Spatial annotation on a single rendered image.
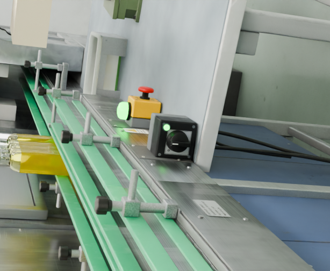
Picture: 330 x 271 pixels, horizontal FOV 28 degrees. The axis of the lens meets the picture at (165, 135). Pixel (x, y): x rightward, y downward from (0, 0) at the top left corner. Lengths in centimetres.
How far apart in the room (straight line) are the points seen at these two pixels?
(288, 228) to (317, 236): 5
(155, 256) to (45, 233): 90
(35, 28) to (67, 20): 414
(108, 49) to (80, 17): 359
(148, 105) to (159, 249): 75
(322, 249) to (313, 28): 54
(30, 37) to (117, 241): 58
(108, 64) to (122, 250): 109
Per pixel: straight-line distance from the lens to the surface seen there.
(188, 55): 151
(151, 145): 142
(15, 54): 290
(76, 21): 570
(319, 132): 219
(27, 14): 154
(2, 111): 306
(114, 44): 212
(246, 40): 139
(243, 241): 98
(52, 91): 207
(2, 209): 183
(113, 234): 119
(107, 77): 213
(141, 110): 165
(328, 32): 146
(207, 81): 137
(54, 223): 184
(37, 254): 167
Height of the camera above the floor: 121
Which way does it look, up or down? 17 degrees down
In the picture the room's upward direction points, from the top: 85 degrees counter-clockwise
